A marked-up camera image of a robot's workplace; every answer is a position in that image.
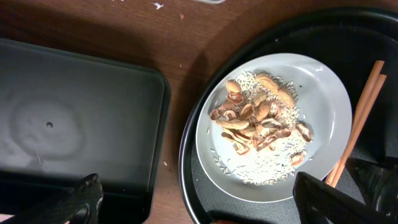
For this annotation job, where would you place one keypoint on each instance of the peanut shells and rice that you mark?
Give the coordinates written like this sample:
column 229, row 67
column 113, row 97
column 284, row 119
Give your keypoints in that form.
column 259, row 120

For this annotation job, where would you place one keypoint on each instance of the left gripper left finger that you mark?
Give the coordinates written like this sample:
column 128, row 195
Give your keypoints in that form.
column 79, row 205

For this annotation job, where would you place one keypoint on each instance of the wooden chopstick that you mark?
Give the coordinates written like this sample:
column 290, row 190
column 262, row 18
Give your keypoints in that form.
column 363, row 98
column 358, row 128

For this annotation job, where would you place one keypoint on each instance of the grey plate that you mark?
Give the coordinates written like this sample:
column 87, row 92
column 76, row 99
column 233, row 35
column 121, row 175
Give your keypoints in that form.
column 325, row 109

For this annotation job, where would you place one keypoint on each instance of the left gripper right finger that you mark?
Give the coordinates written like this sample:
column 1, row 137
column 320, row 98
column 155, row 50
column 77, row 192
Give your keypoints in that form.
column 318, row 202

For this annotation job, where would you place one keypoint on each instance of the black rectangular tray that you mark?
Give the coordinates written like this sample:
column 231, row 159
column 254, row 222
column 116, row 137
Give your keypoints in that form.
column 65, row 116

